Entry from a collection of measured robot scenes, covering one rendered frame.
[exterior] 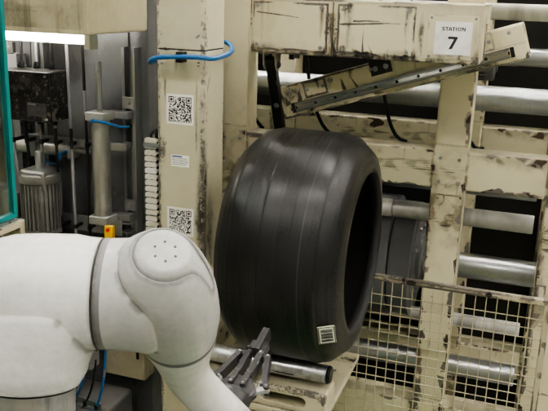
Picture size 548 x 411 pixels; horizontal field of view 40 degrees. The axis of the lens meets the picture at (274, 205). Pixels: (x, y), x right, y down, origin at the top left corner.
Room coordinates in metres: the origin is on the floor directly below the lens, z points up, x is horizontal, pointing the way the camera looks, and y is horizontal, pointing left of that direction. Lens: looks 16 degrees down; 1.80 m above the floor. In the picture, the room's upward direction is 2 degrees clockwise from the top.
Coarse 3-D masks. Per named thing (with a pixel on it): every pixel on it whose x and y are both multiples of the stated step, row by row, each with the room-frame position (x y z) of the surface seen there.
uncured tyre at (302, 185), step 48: (288, 144) 1.74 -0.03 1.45; (336, 144) 1.73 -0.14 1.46; (240, 192) 1.64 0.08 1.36; (288, 192) 1.61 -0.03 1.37; (336, 192) 1.61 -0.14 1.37; (240, 240) 1.58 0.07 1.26; (288, 240) 1.55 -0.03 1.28; (336, 240) 1.56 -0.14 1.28; (240, 288) 1.57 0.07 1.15; (288, 288) 1.53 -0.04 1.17; (336, 288) 1.55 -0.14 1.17; (240, 336) 1.63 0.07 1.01; (288, 336) 1.57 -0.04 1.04; (336, 336) 1.58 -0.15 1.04
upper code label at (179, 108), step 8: (168, 96) 1.86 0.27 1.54; (176, 96) 1.85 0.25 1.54; (184, 96) 1.84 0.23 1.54; (192, 96) 1.83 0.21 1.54; (168, 104) 1.86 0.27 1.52; (176, 104) 1.85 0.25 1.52; (184, 104) 1.84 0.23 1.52; (192, 104) 1.83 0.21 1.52; (168, 112) 1.86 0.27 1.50; (176, 112) 1.85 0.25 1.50; (184, 112) 1.84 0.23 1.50; (192, 112) 1.83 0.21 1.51; (168, 120) 1.86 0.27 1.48; (176, 120) 1.85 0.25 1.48; (184, 120) 1.84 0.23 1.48; (192, 120) 1.83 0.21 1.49
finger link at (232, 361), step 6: (240, 348) 1.42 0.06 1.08; (234, 354) 1.40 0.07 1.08; (240, 354) 1.40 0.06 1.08; (228, 360) 1.38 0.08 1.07; (234, 360) 1.39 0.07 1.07; (222, 366) 1.37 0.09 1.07; (228, 366) 1.37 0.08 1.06; (234, 366) 1.39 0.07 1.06; (216, 372) 1.35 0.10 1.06; (222, 372) 1.35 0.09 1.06; (228, 372) 1.37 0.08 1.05
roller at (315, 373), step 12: (216, 348) 1.74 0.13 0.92; (228, 348) 1.73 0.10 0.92; (216, 360) 1.73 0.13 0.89; (252, 360) 1.70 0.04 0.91; (276, 360) 1.68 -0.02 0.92; (288, 360) 1.68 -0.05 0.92; (300, 360) 1.68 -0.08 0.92; (276, 372) 1.68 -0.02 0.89; (288, 372) 1.66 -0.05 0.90; (300, 372) 1.65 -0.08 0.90; (312, 372) 1.65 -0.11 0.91; (324, 372) 1.64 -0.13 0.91
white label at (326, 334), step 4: (320, 328) 1.54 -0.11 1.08; (324, 328) 1.54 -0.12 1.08; (328, 328) 1.54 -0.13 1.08; (332, 328) 1.54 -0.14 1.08; (320, 332) 1.54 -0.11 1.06; (324, 332) 1.54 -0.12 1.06; (328, 332) 1.54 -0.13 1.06; (332, 332) 1.55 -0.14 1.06; (320, 336) 1.55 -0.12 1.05; (324, 336) 1.55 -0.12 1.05; (328, 336) 1.55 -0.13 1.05; (332, 336) 1.55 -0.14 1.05; (320, 340) 1.56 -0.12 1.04; (324, 340) 1.56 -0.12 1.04; (328, 340) 1.56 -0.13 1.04; (332, 340) 1.56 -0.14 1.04
